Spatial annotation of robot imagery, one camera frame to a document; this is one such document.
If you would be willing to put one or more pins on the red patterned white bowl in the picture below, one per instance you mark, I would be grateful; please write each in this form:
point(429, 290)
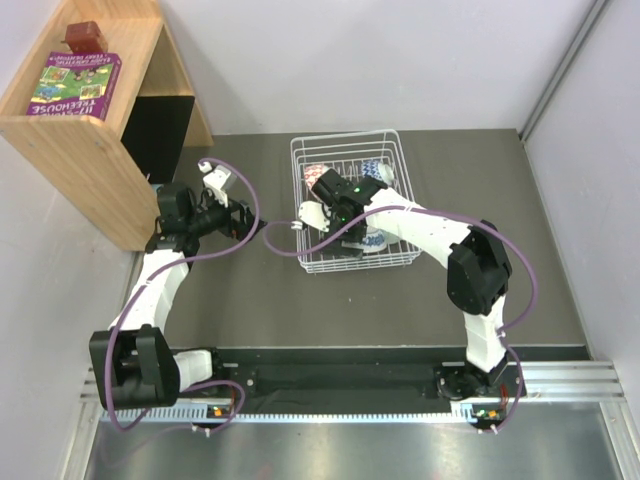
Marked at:
point(312, 173)

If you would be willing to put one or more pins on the wooden shelf unit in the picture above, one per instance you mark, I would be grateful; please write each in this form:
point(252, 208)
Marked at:
point(82, 156)

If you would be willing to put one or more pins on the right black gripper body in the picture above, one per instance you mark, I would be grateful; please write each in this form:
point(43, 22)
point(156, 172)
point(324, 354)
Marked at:
point(355, 237)

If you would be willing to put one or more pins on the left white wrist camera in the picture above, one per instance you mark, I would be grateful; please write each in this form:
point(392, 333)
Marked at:
point(218, 180)

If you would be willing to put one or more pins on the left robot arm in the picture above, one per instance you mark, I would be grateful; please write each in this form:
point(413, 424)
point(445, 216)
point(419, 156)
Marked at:
point(133, 364)

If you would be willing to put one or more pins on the orange red patterned bowl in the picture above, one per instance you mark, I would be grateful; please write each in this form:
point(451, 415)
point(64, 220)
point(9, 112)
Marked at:
point(378, 170)

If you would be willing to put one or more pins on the dark blue bottom bowl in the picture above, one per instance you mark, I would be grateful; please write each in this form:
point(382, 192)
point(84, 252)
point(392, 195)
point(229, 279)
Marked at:
point(374, 241)

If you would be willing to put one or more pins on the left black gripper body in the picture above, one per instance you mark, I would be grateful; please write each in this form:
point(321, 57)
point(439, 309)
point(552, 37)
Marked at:
point(215, 215)

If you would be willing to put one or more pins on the white wire dish rack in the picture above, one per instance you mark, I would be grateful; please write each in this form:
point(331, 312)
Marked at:
point(345, 153)

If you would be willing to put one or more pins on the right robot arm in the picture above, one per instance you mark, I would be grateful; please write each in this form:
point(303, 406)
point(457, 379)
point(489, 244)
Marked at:
point(476, 263)

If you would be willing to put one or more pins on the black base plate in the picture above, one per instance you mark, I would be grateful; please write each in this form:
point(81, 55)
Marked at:
point(346, 380)

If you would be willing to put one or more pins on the aluminium rail frame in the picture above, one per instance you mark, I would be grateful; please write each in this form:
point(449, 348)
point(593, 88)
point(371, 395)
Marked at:
point(550, 375)

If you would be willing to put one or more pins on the pale green bowl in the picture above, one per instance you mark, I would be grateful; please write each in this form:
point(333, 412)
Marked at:
point(390, 239)

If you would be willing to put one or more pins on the dark red box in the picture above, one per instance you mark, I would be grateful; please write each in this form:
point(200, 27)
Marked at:
point(85, 38)

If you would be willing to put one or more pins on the purple treehouse book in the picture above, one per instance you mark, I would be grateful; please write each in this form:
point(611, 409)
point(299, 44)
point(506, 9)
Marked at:
point(76, 85)

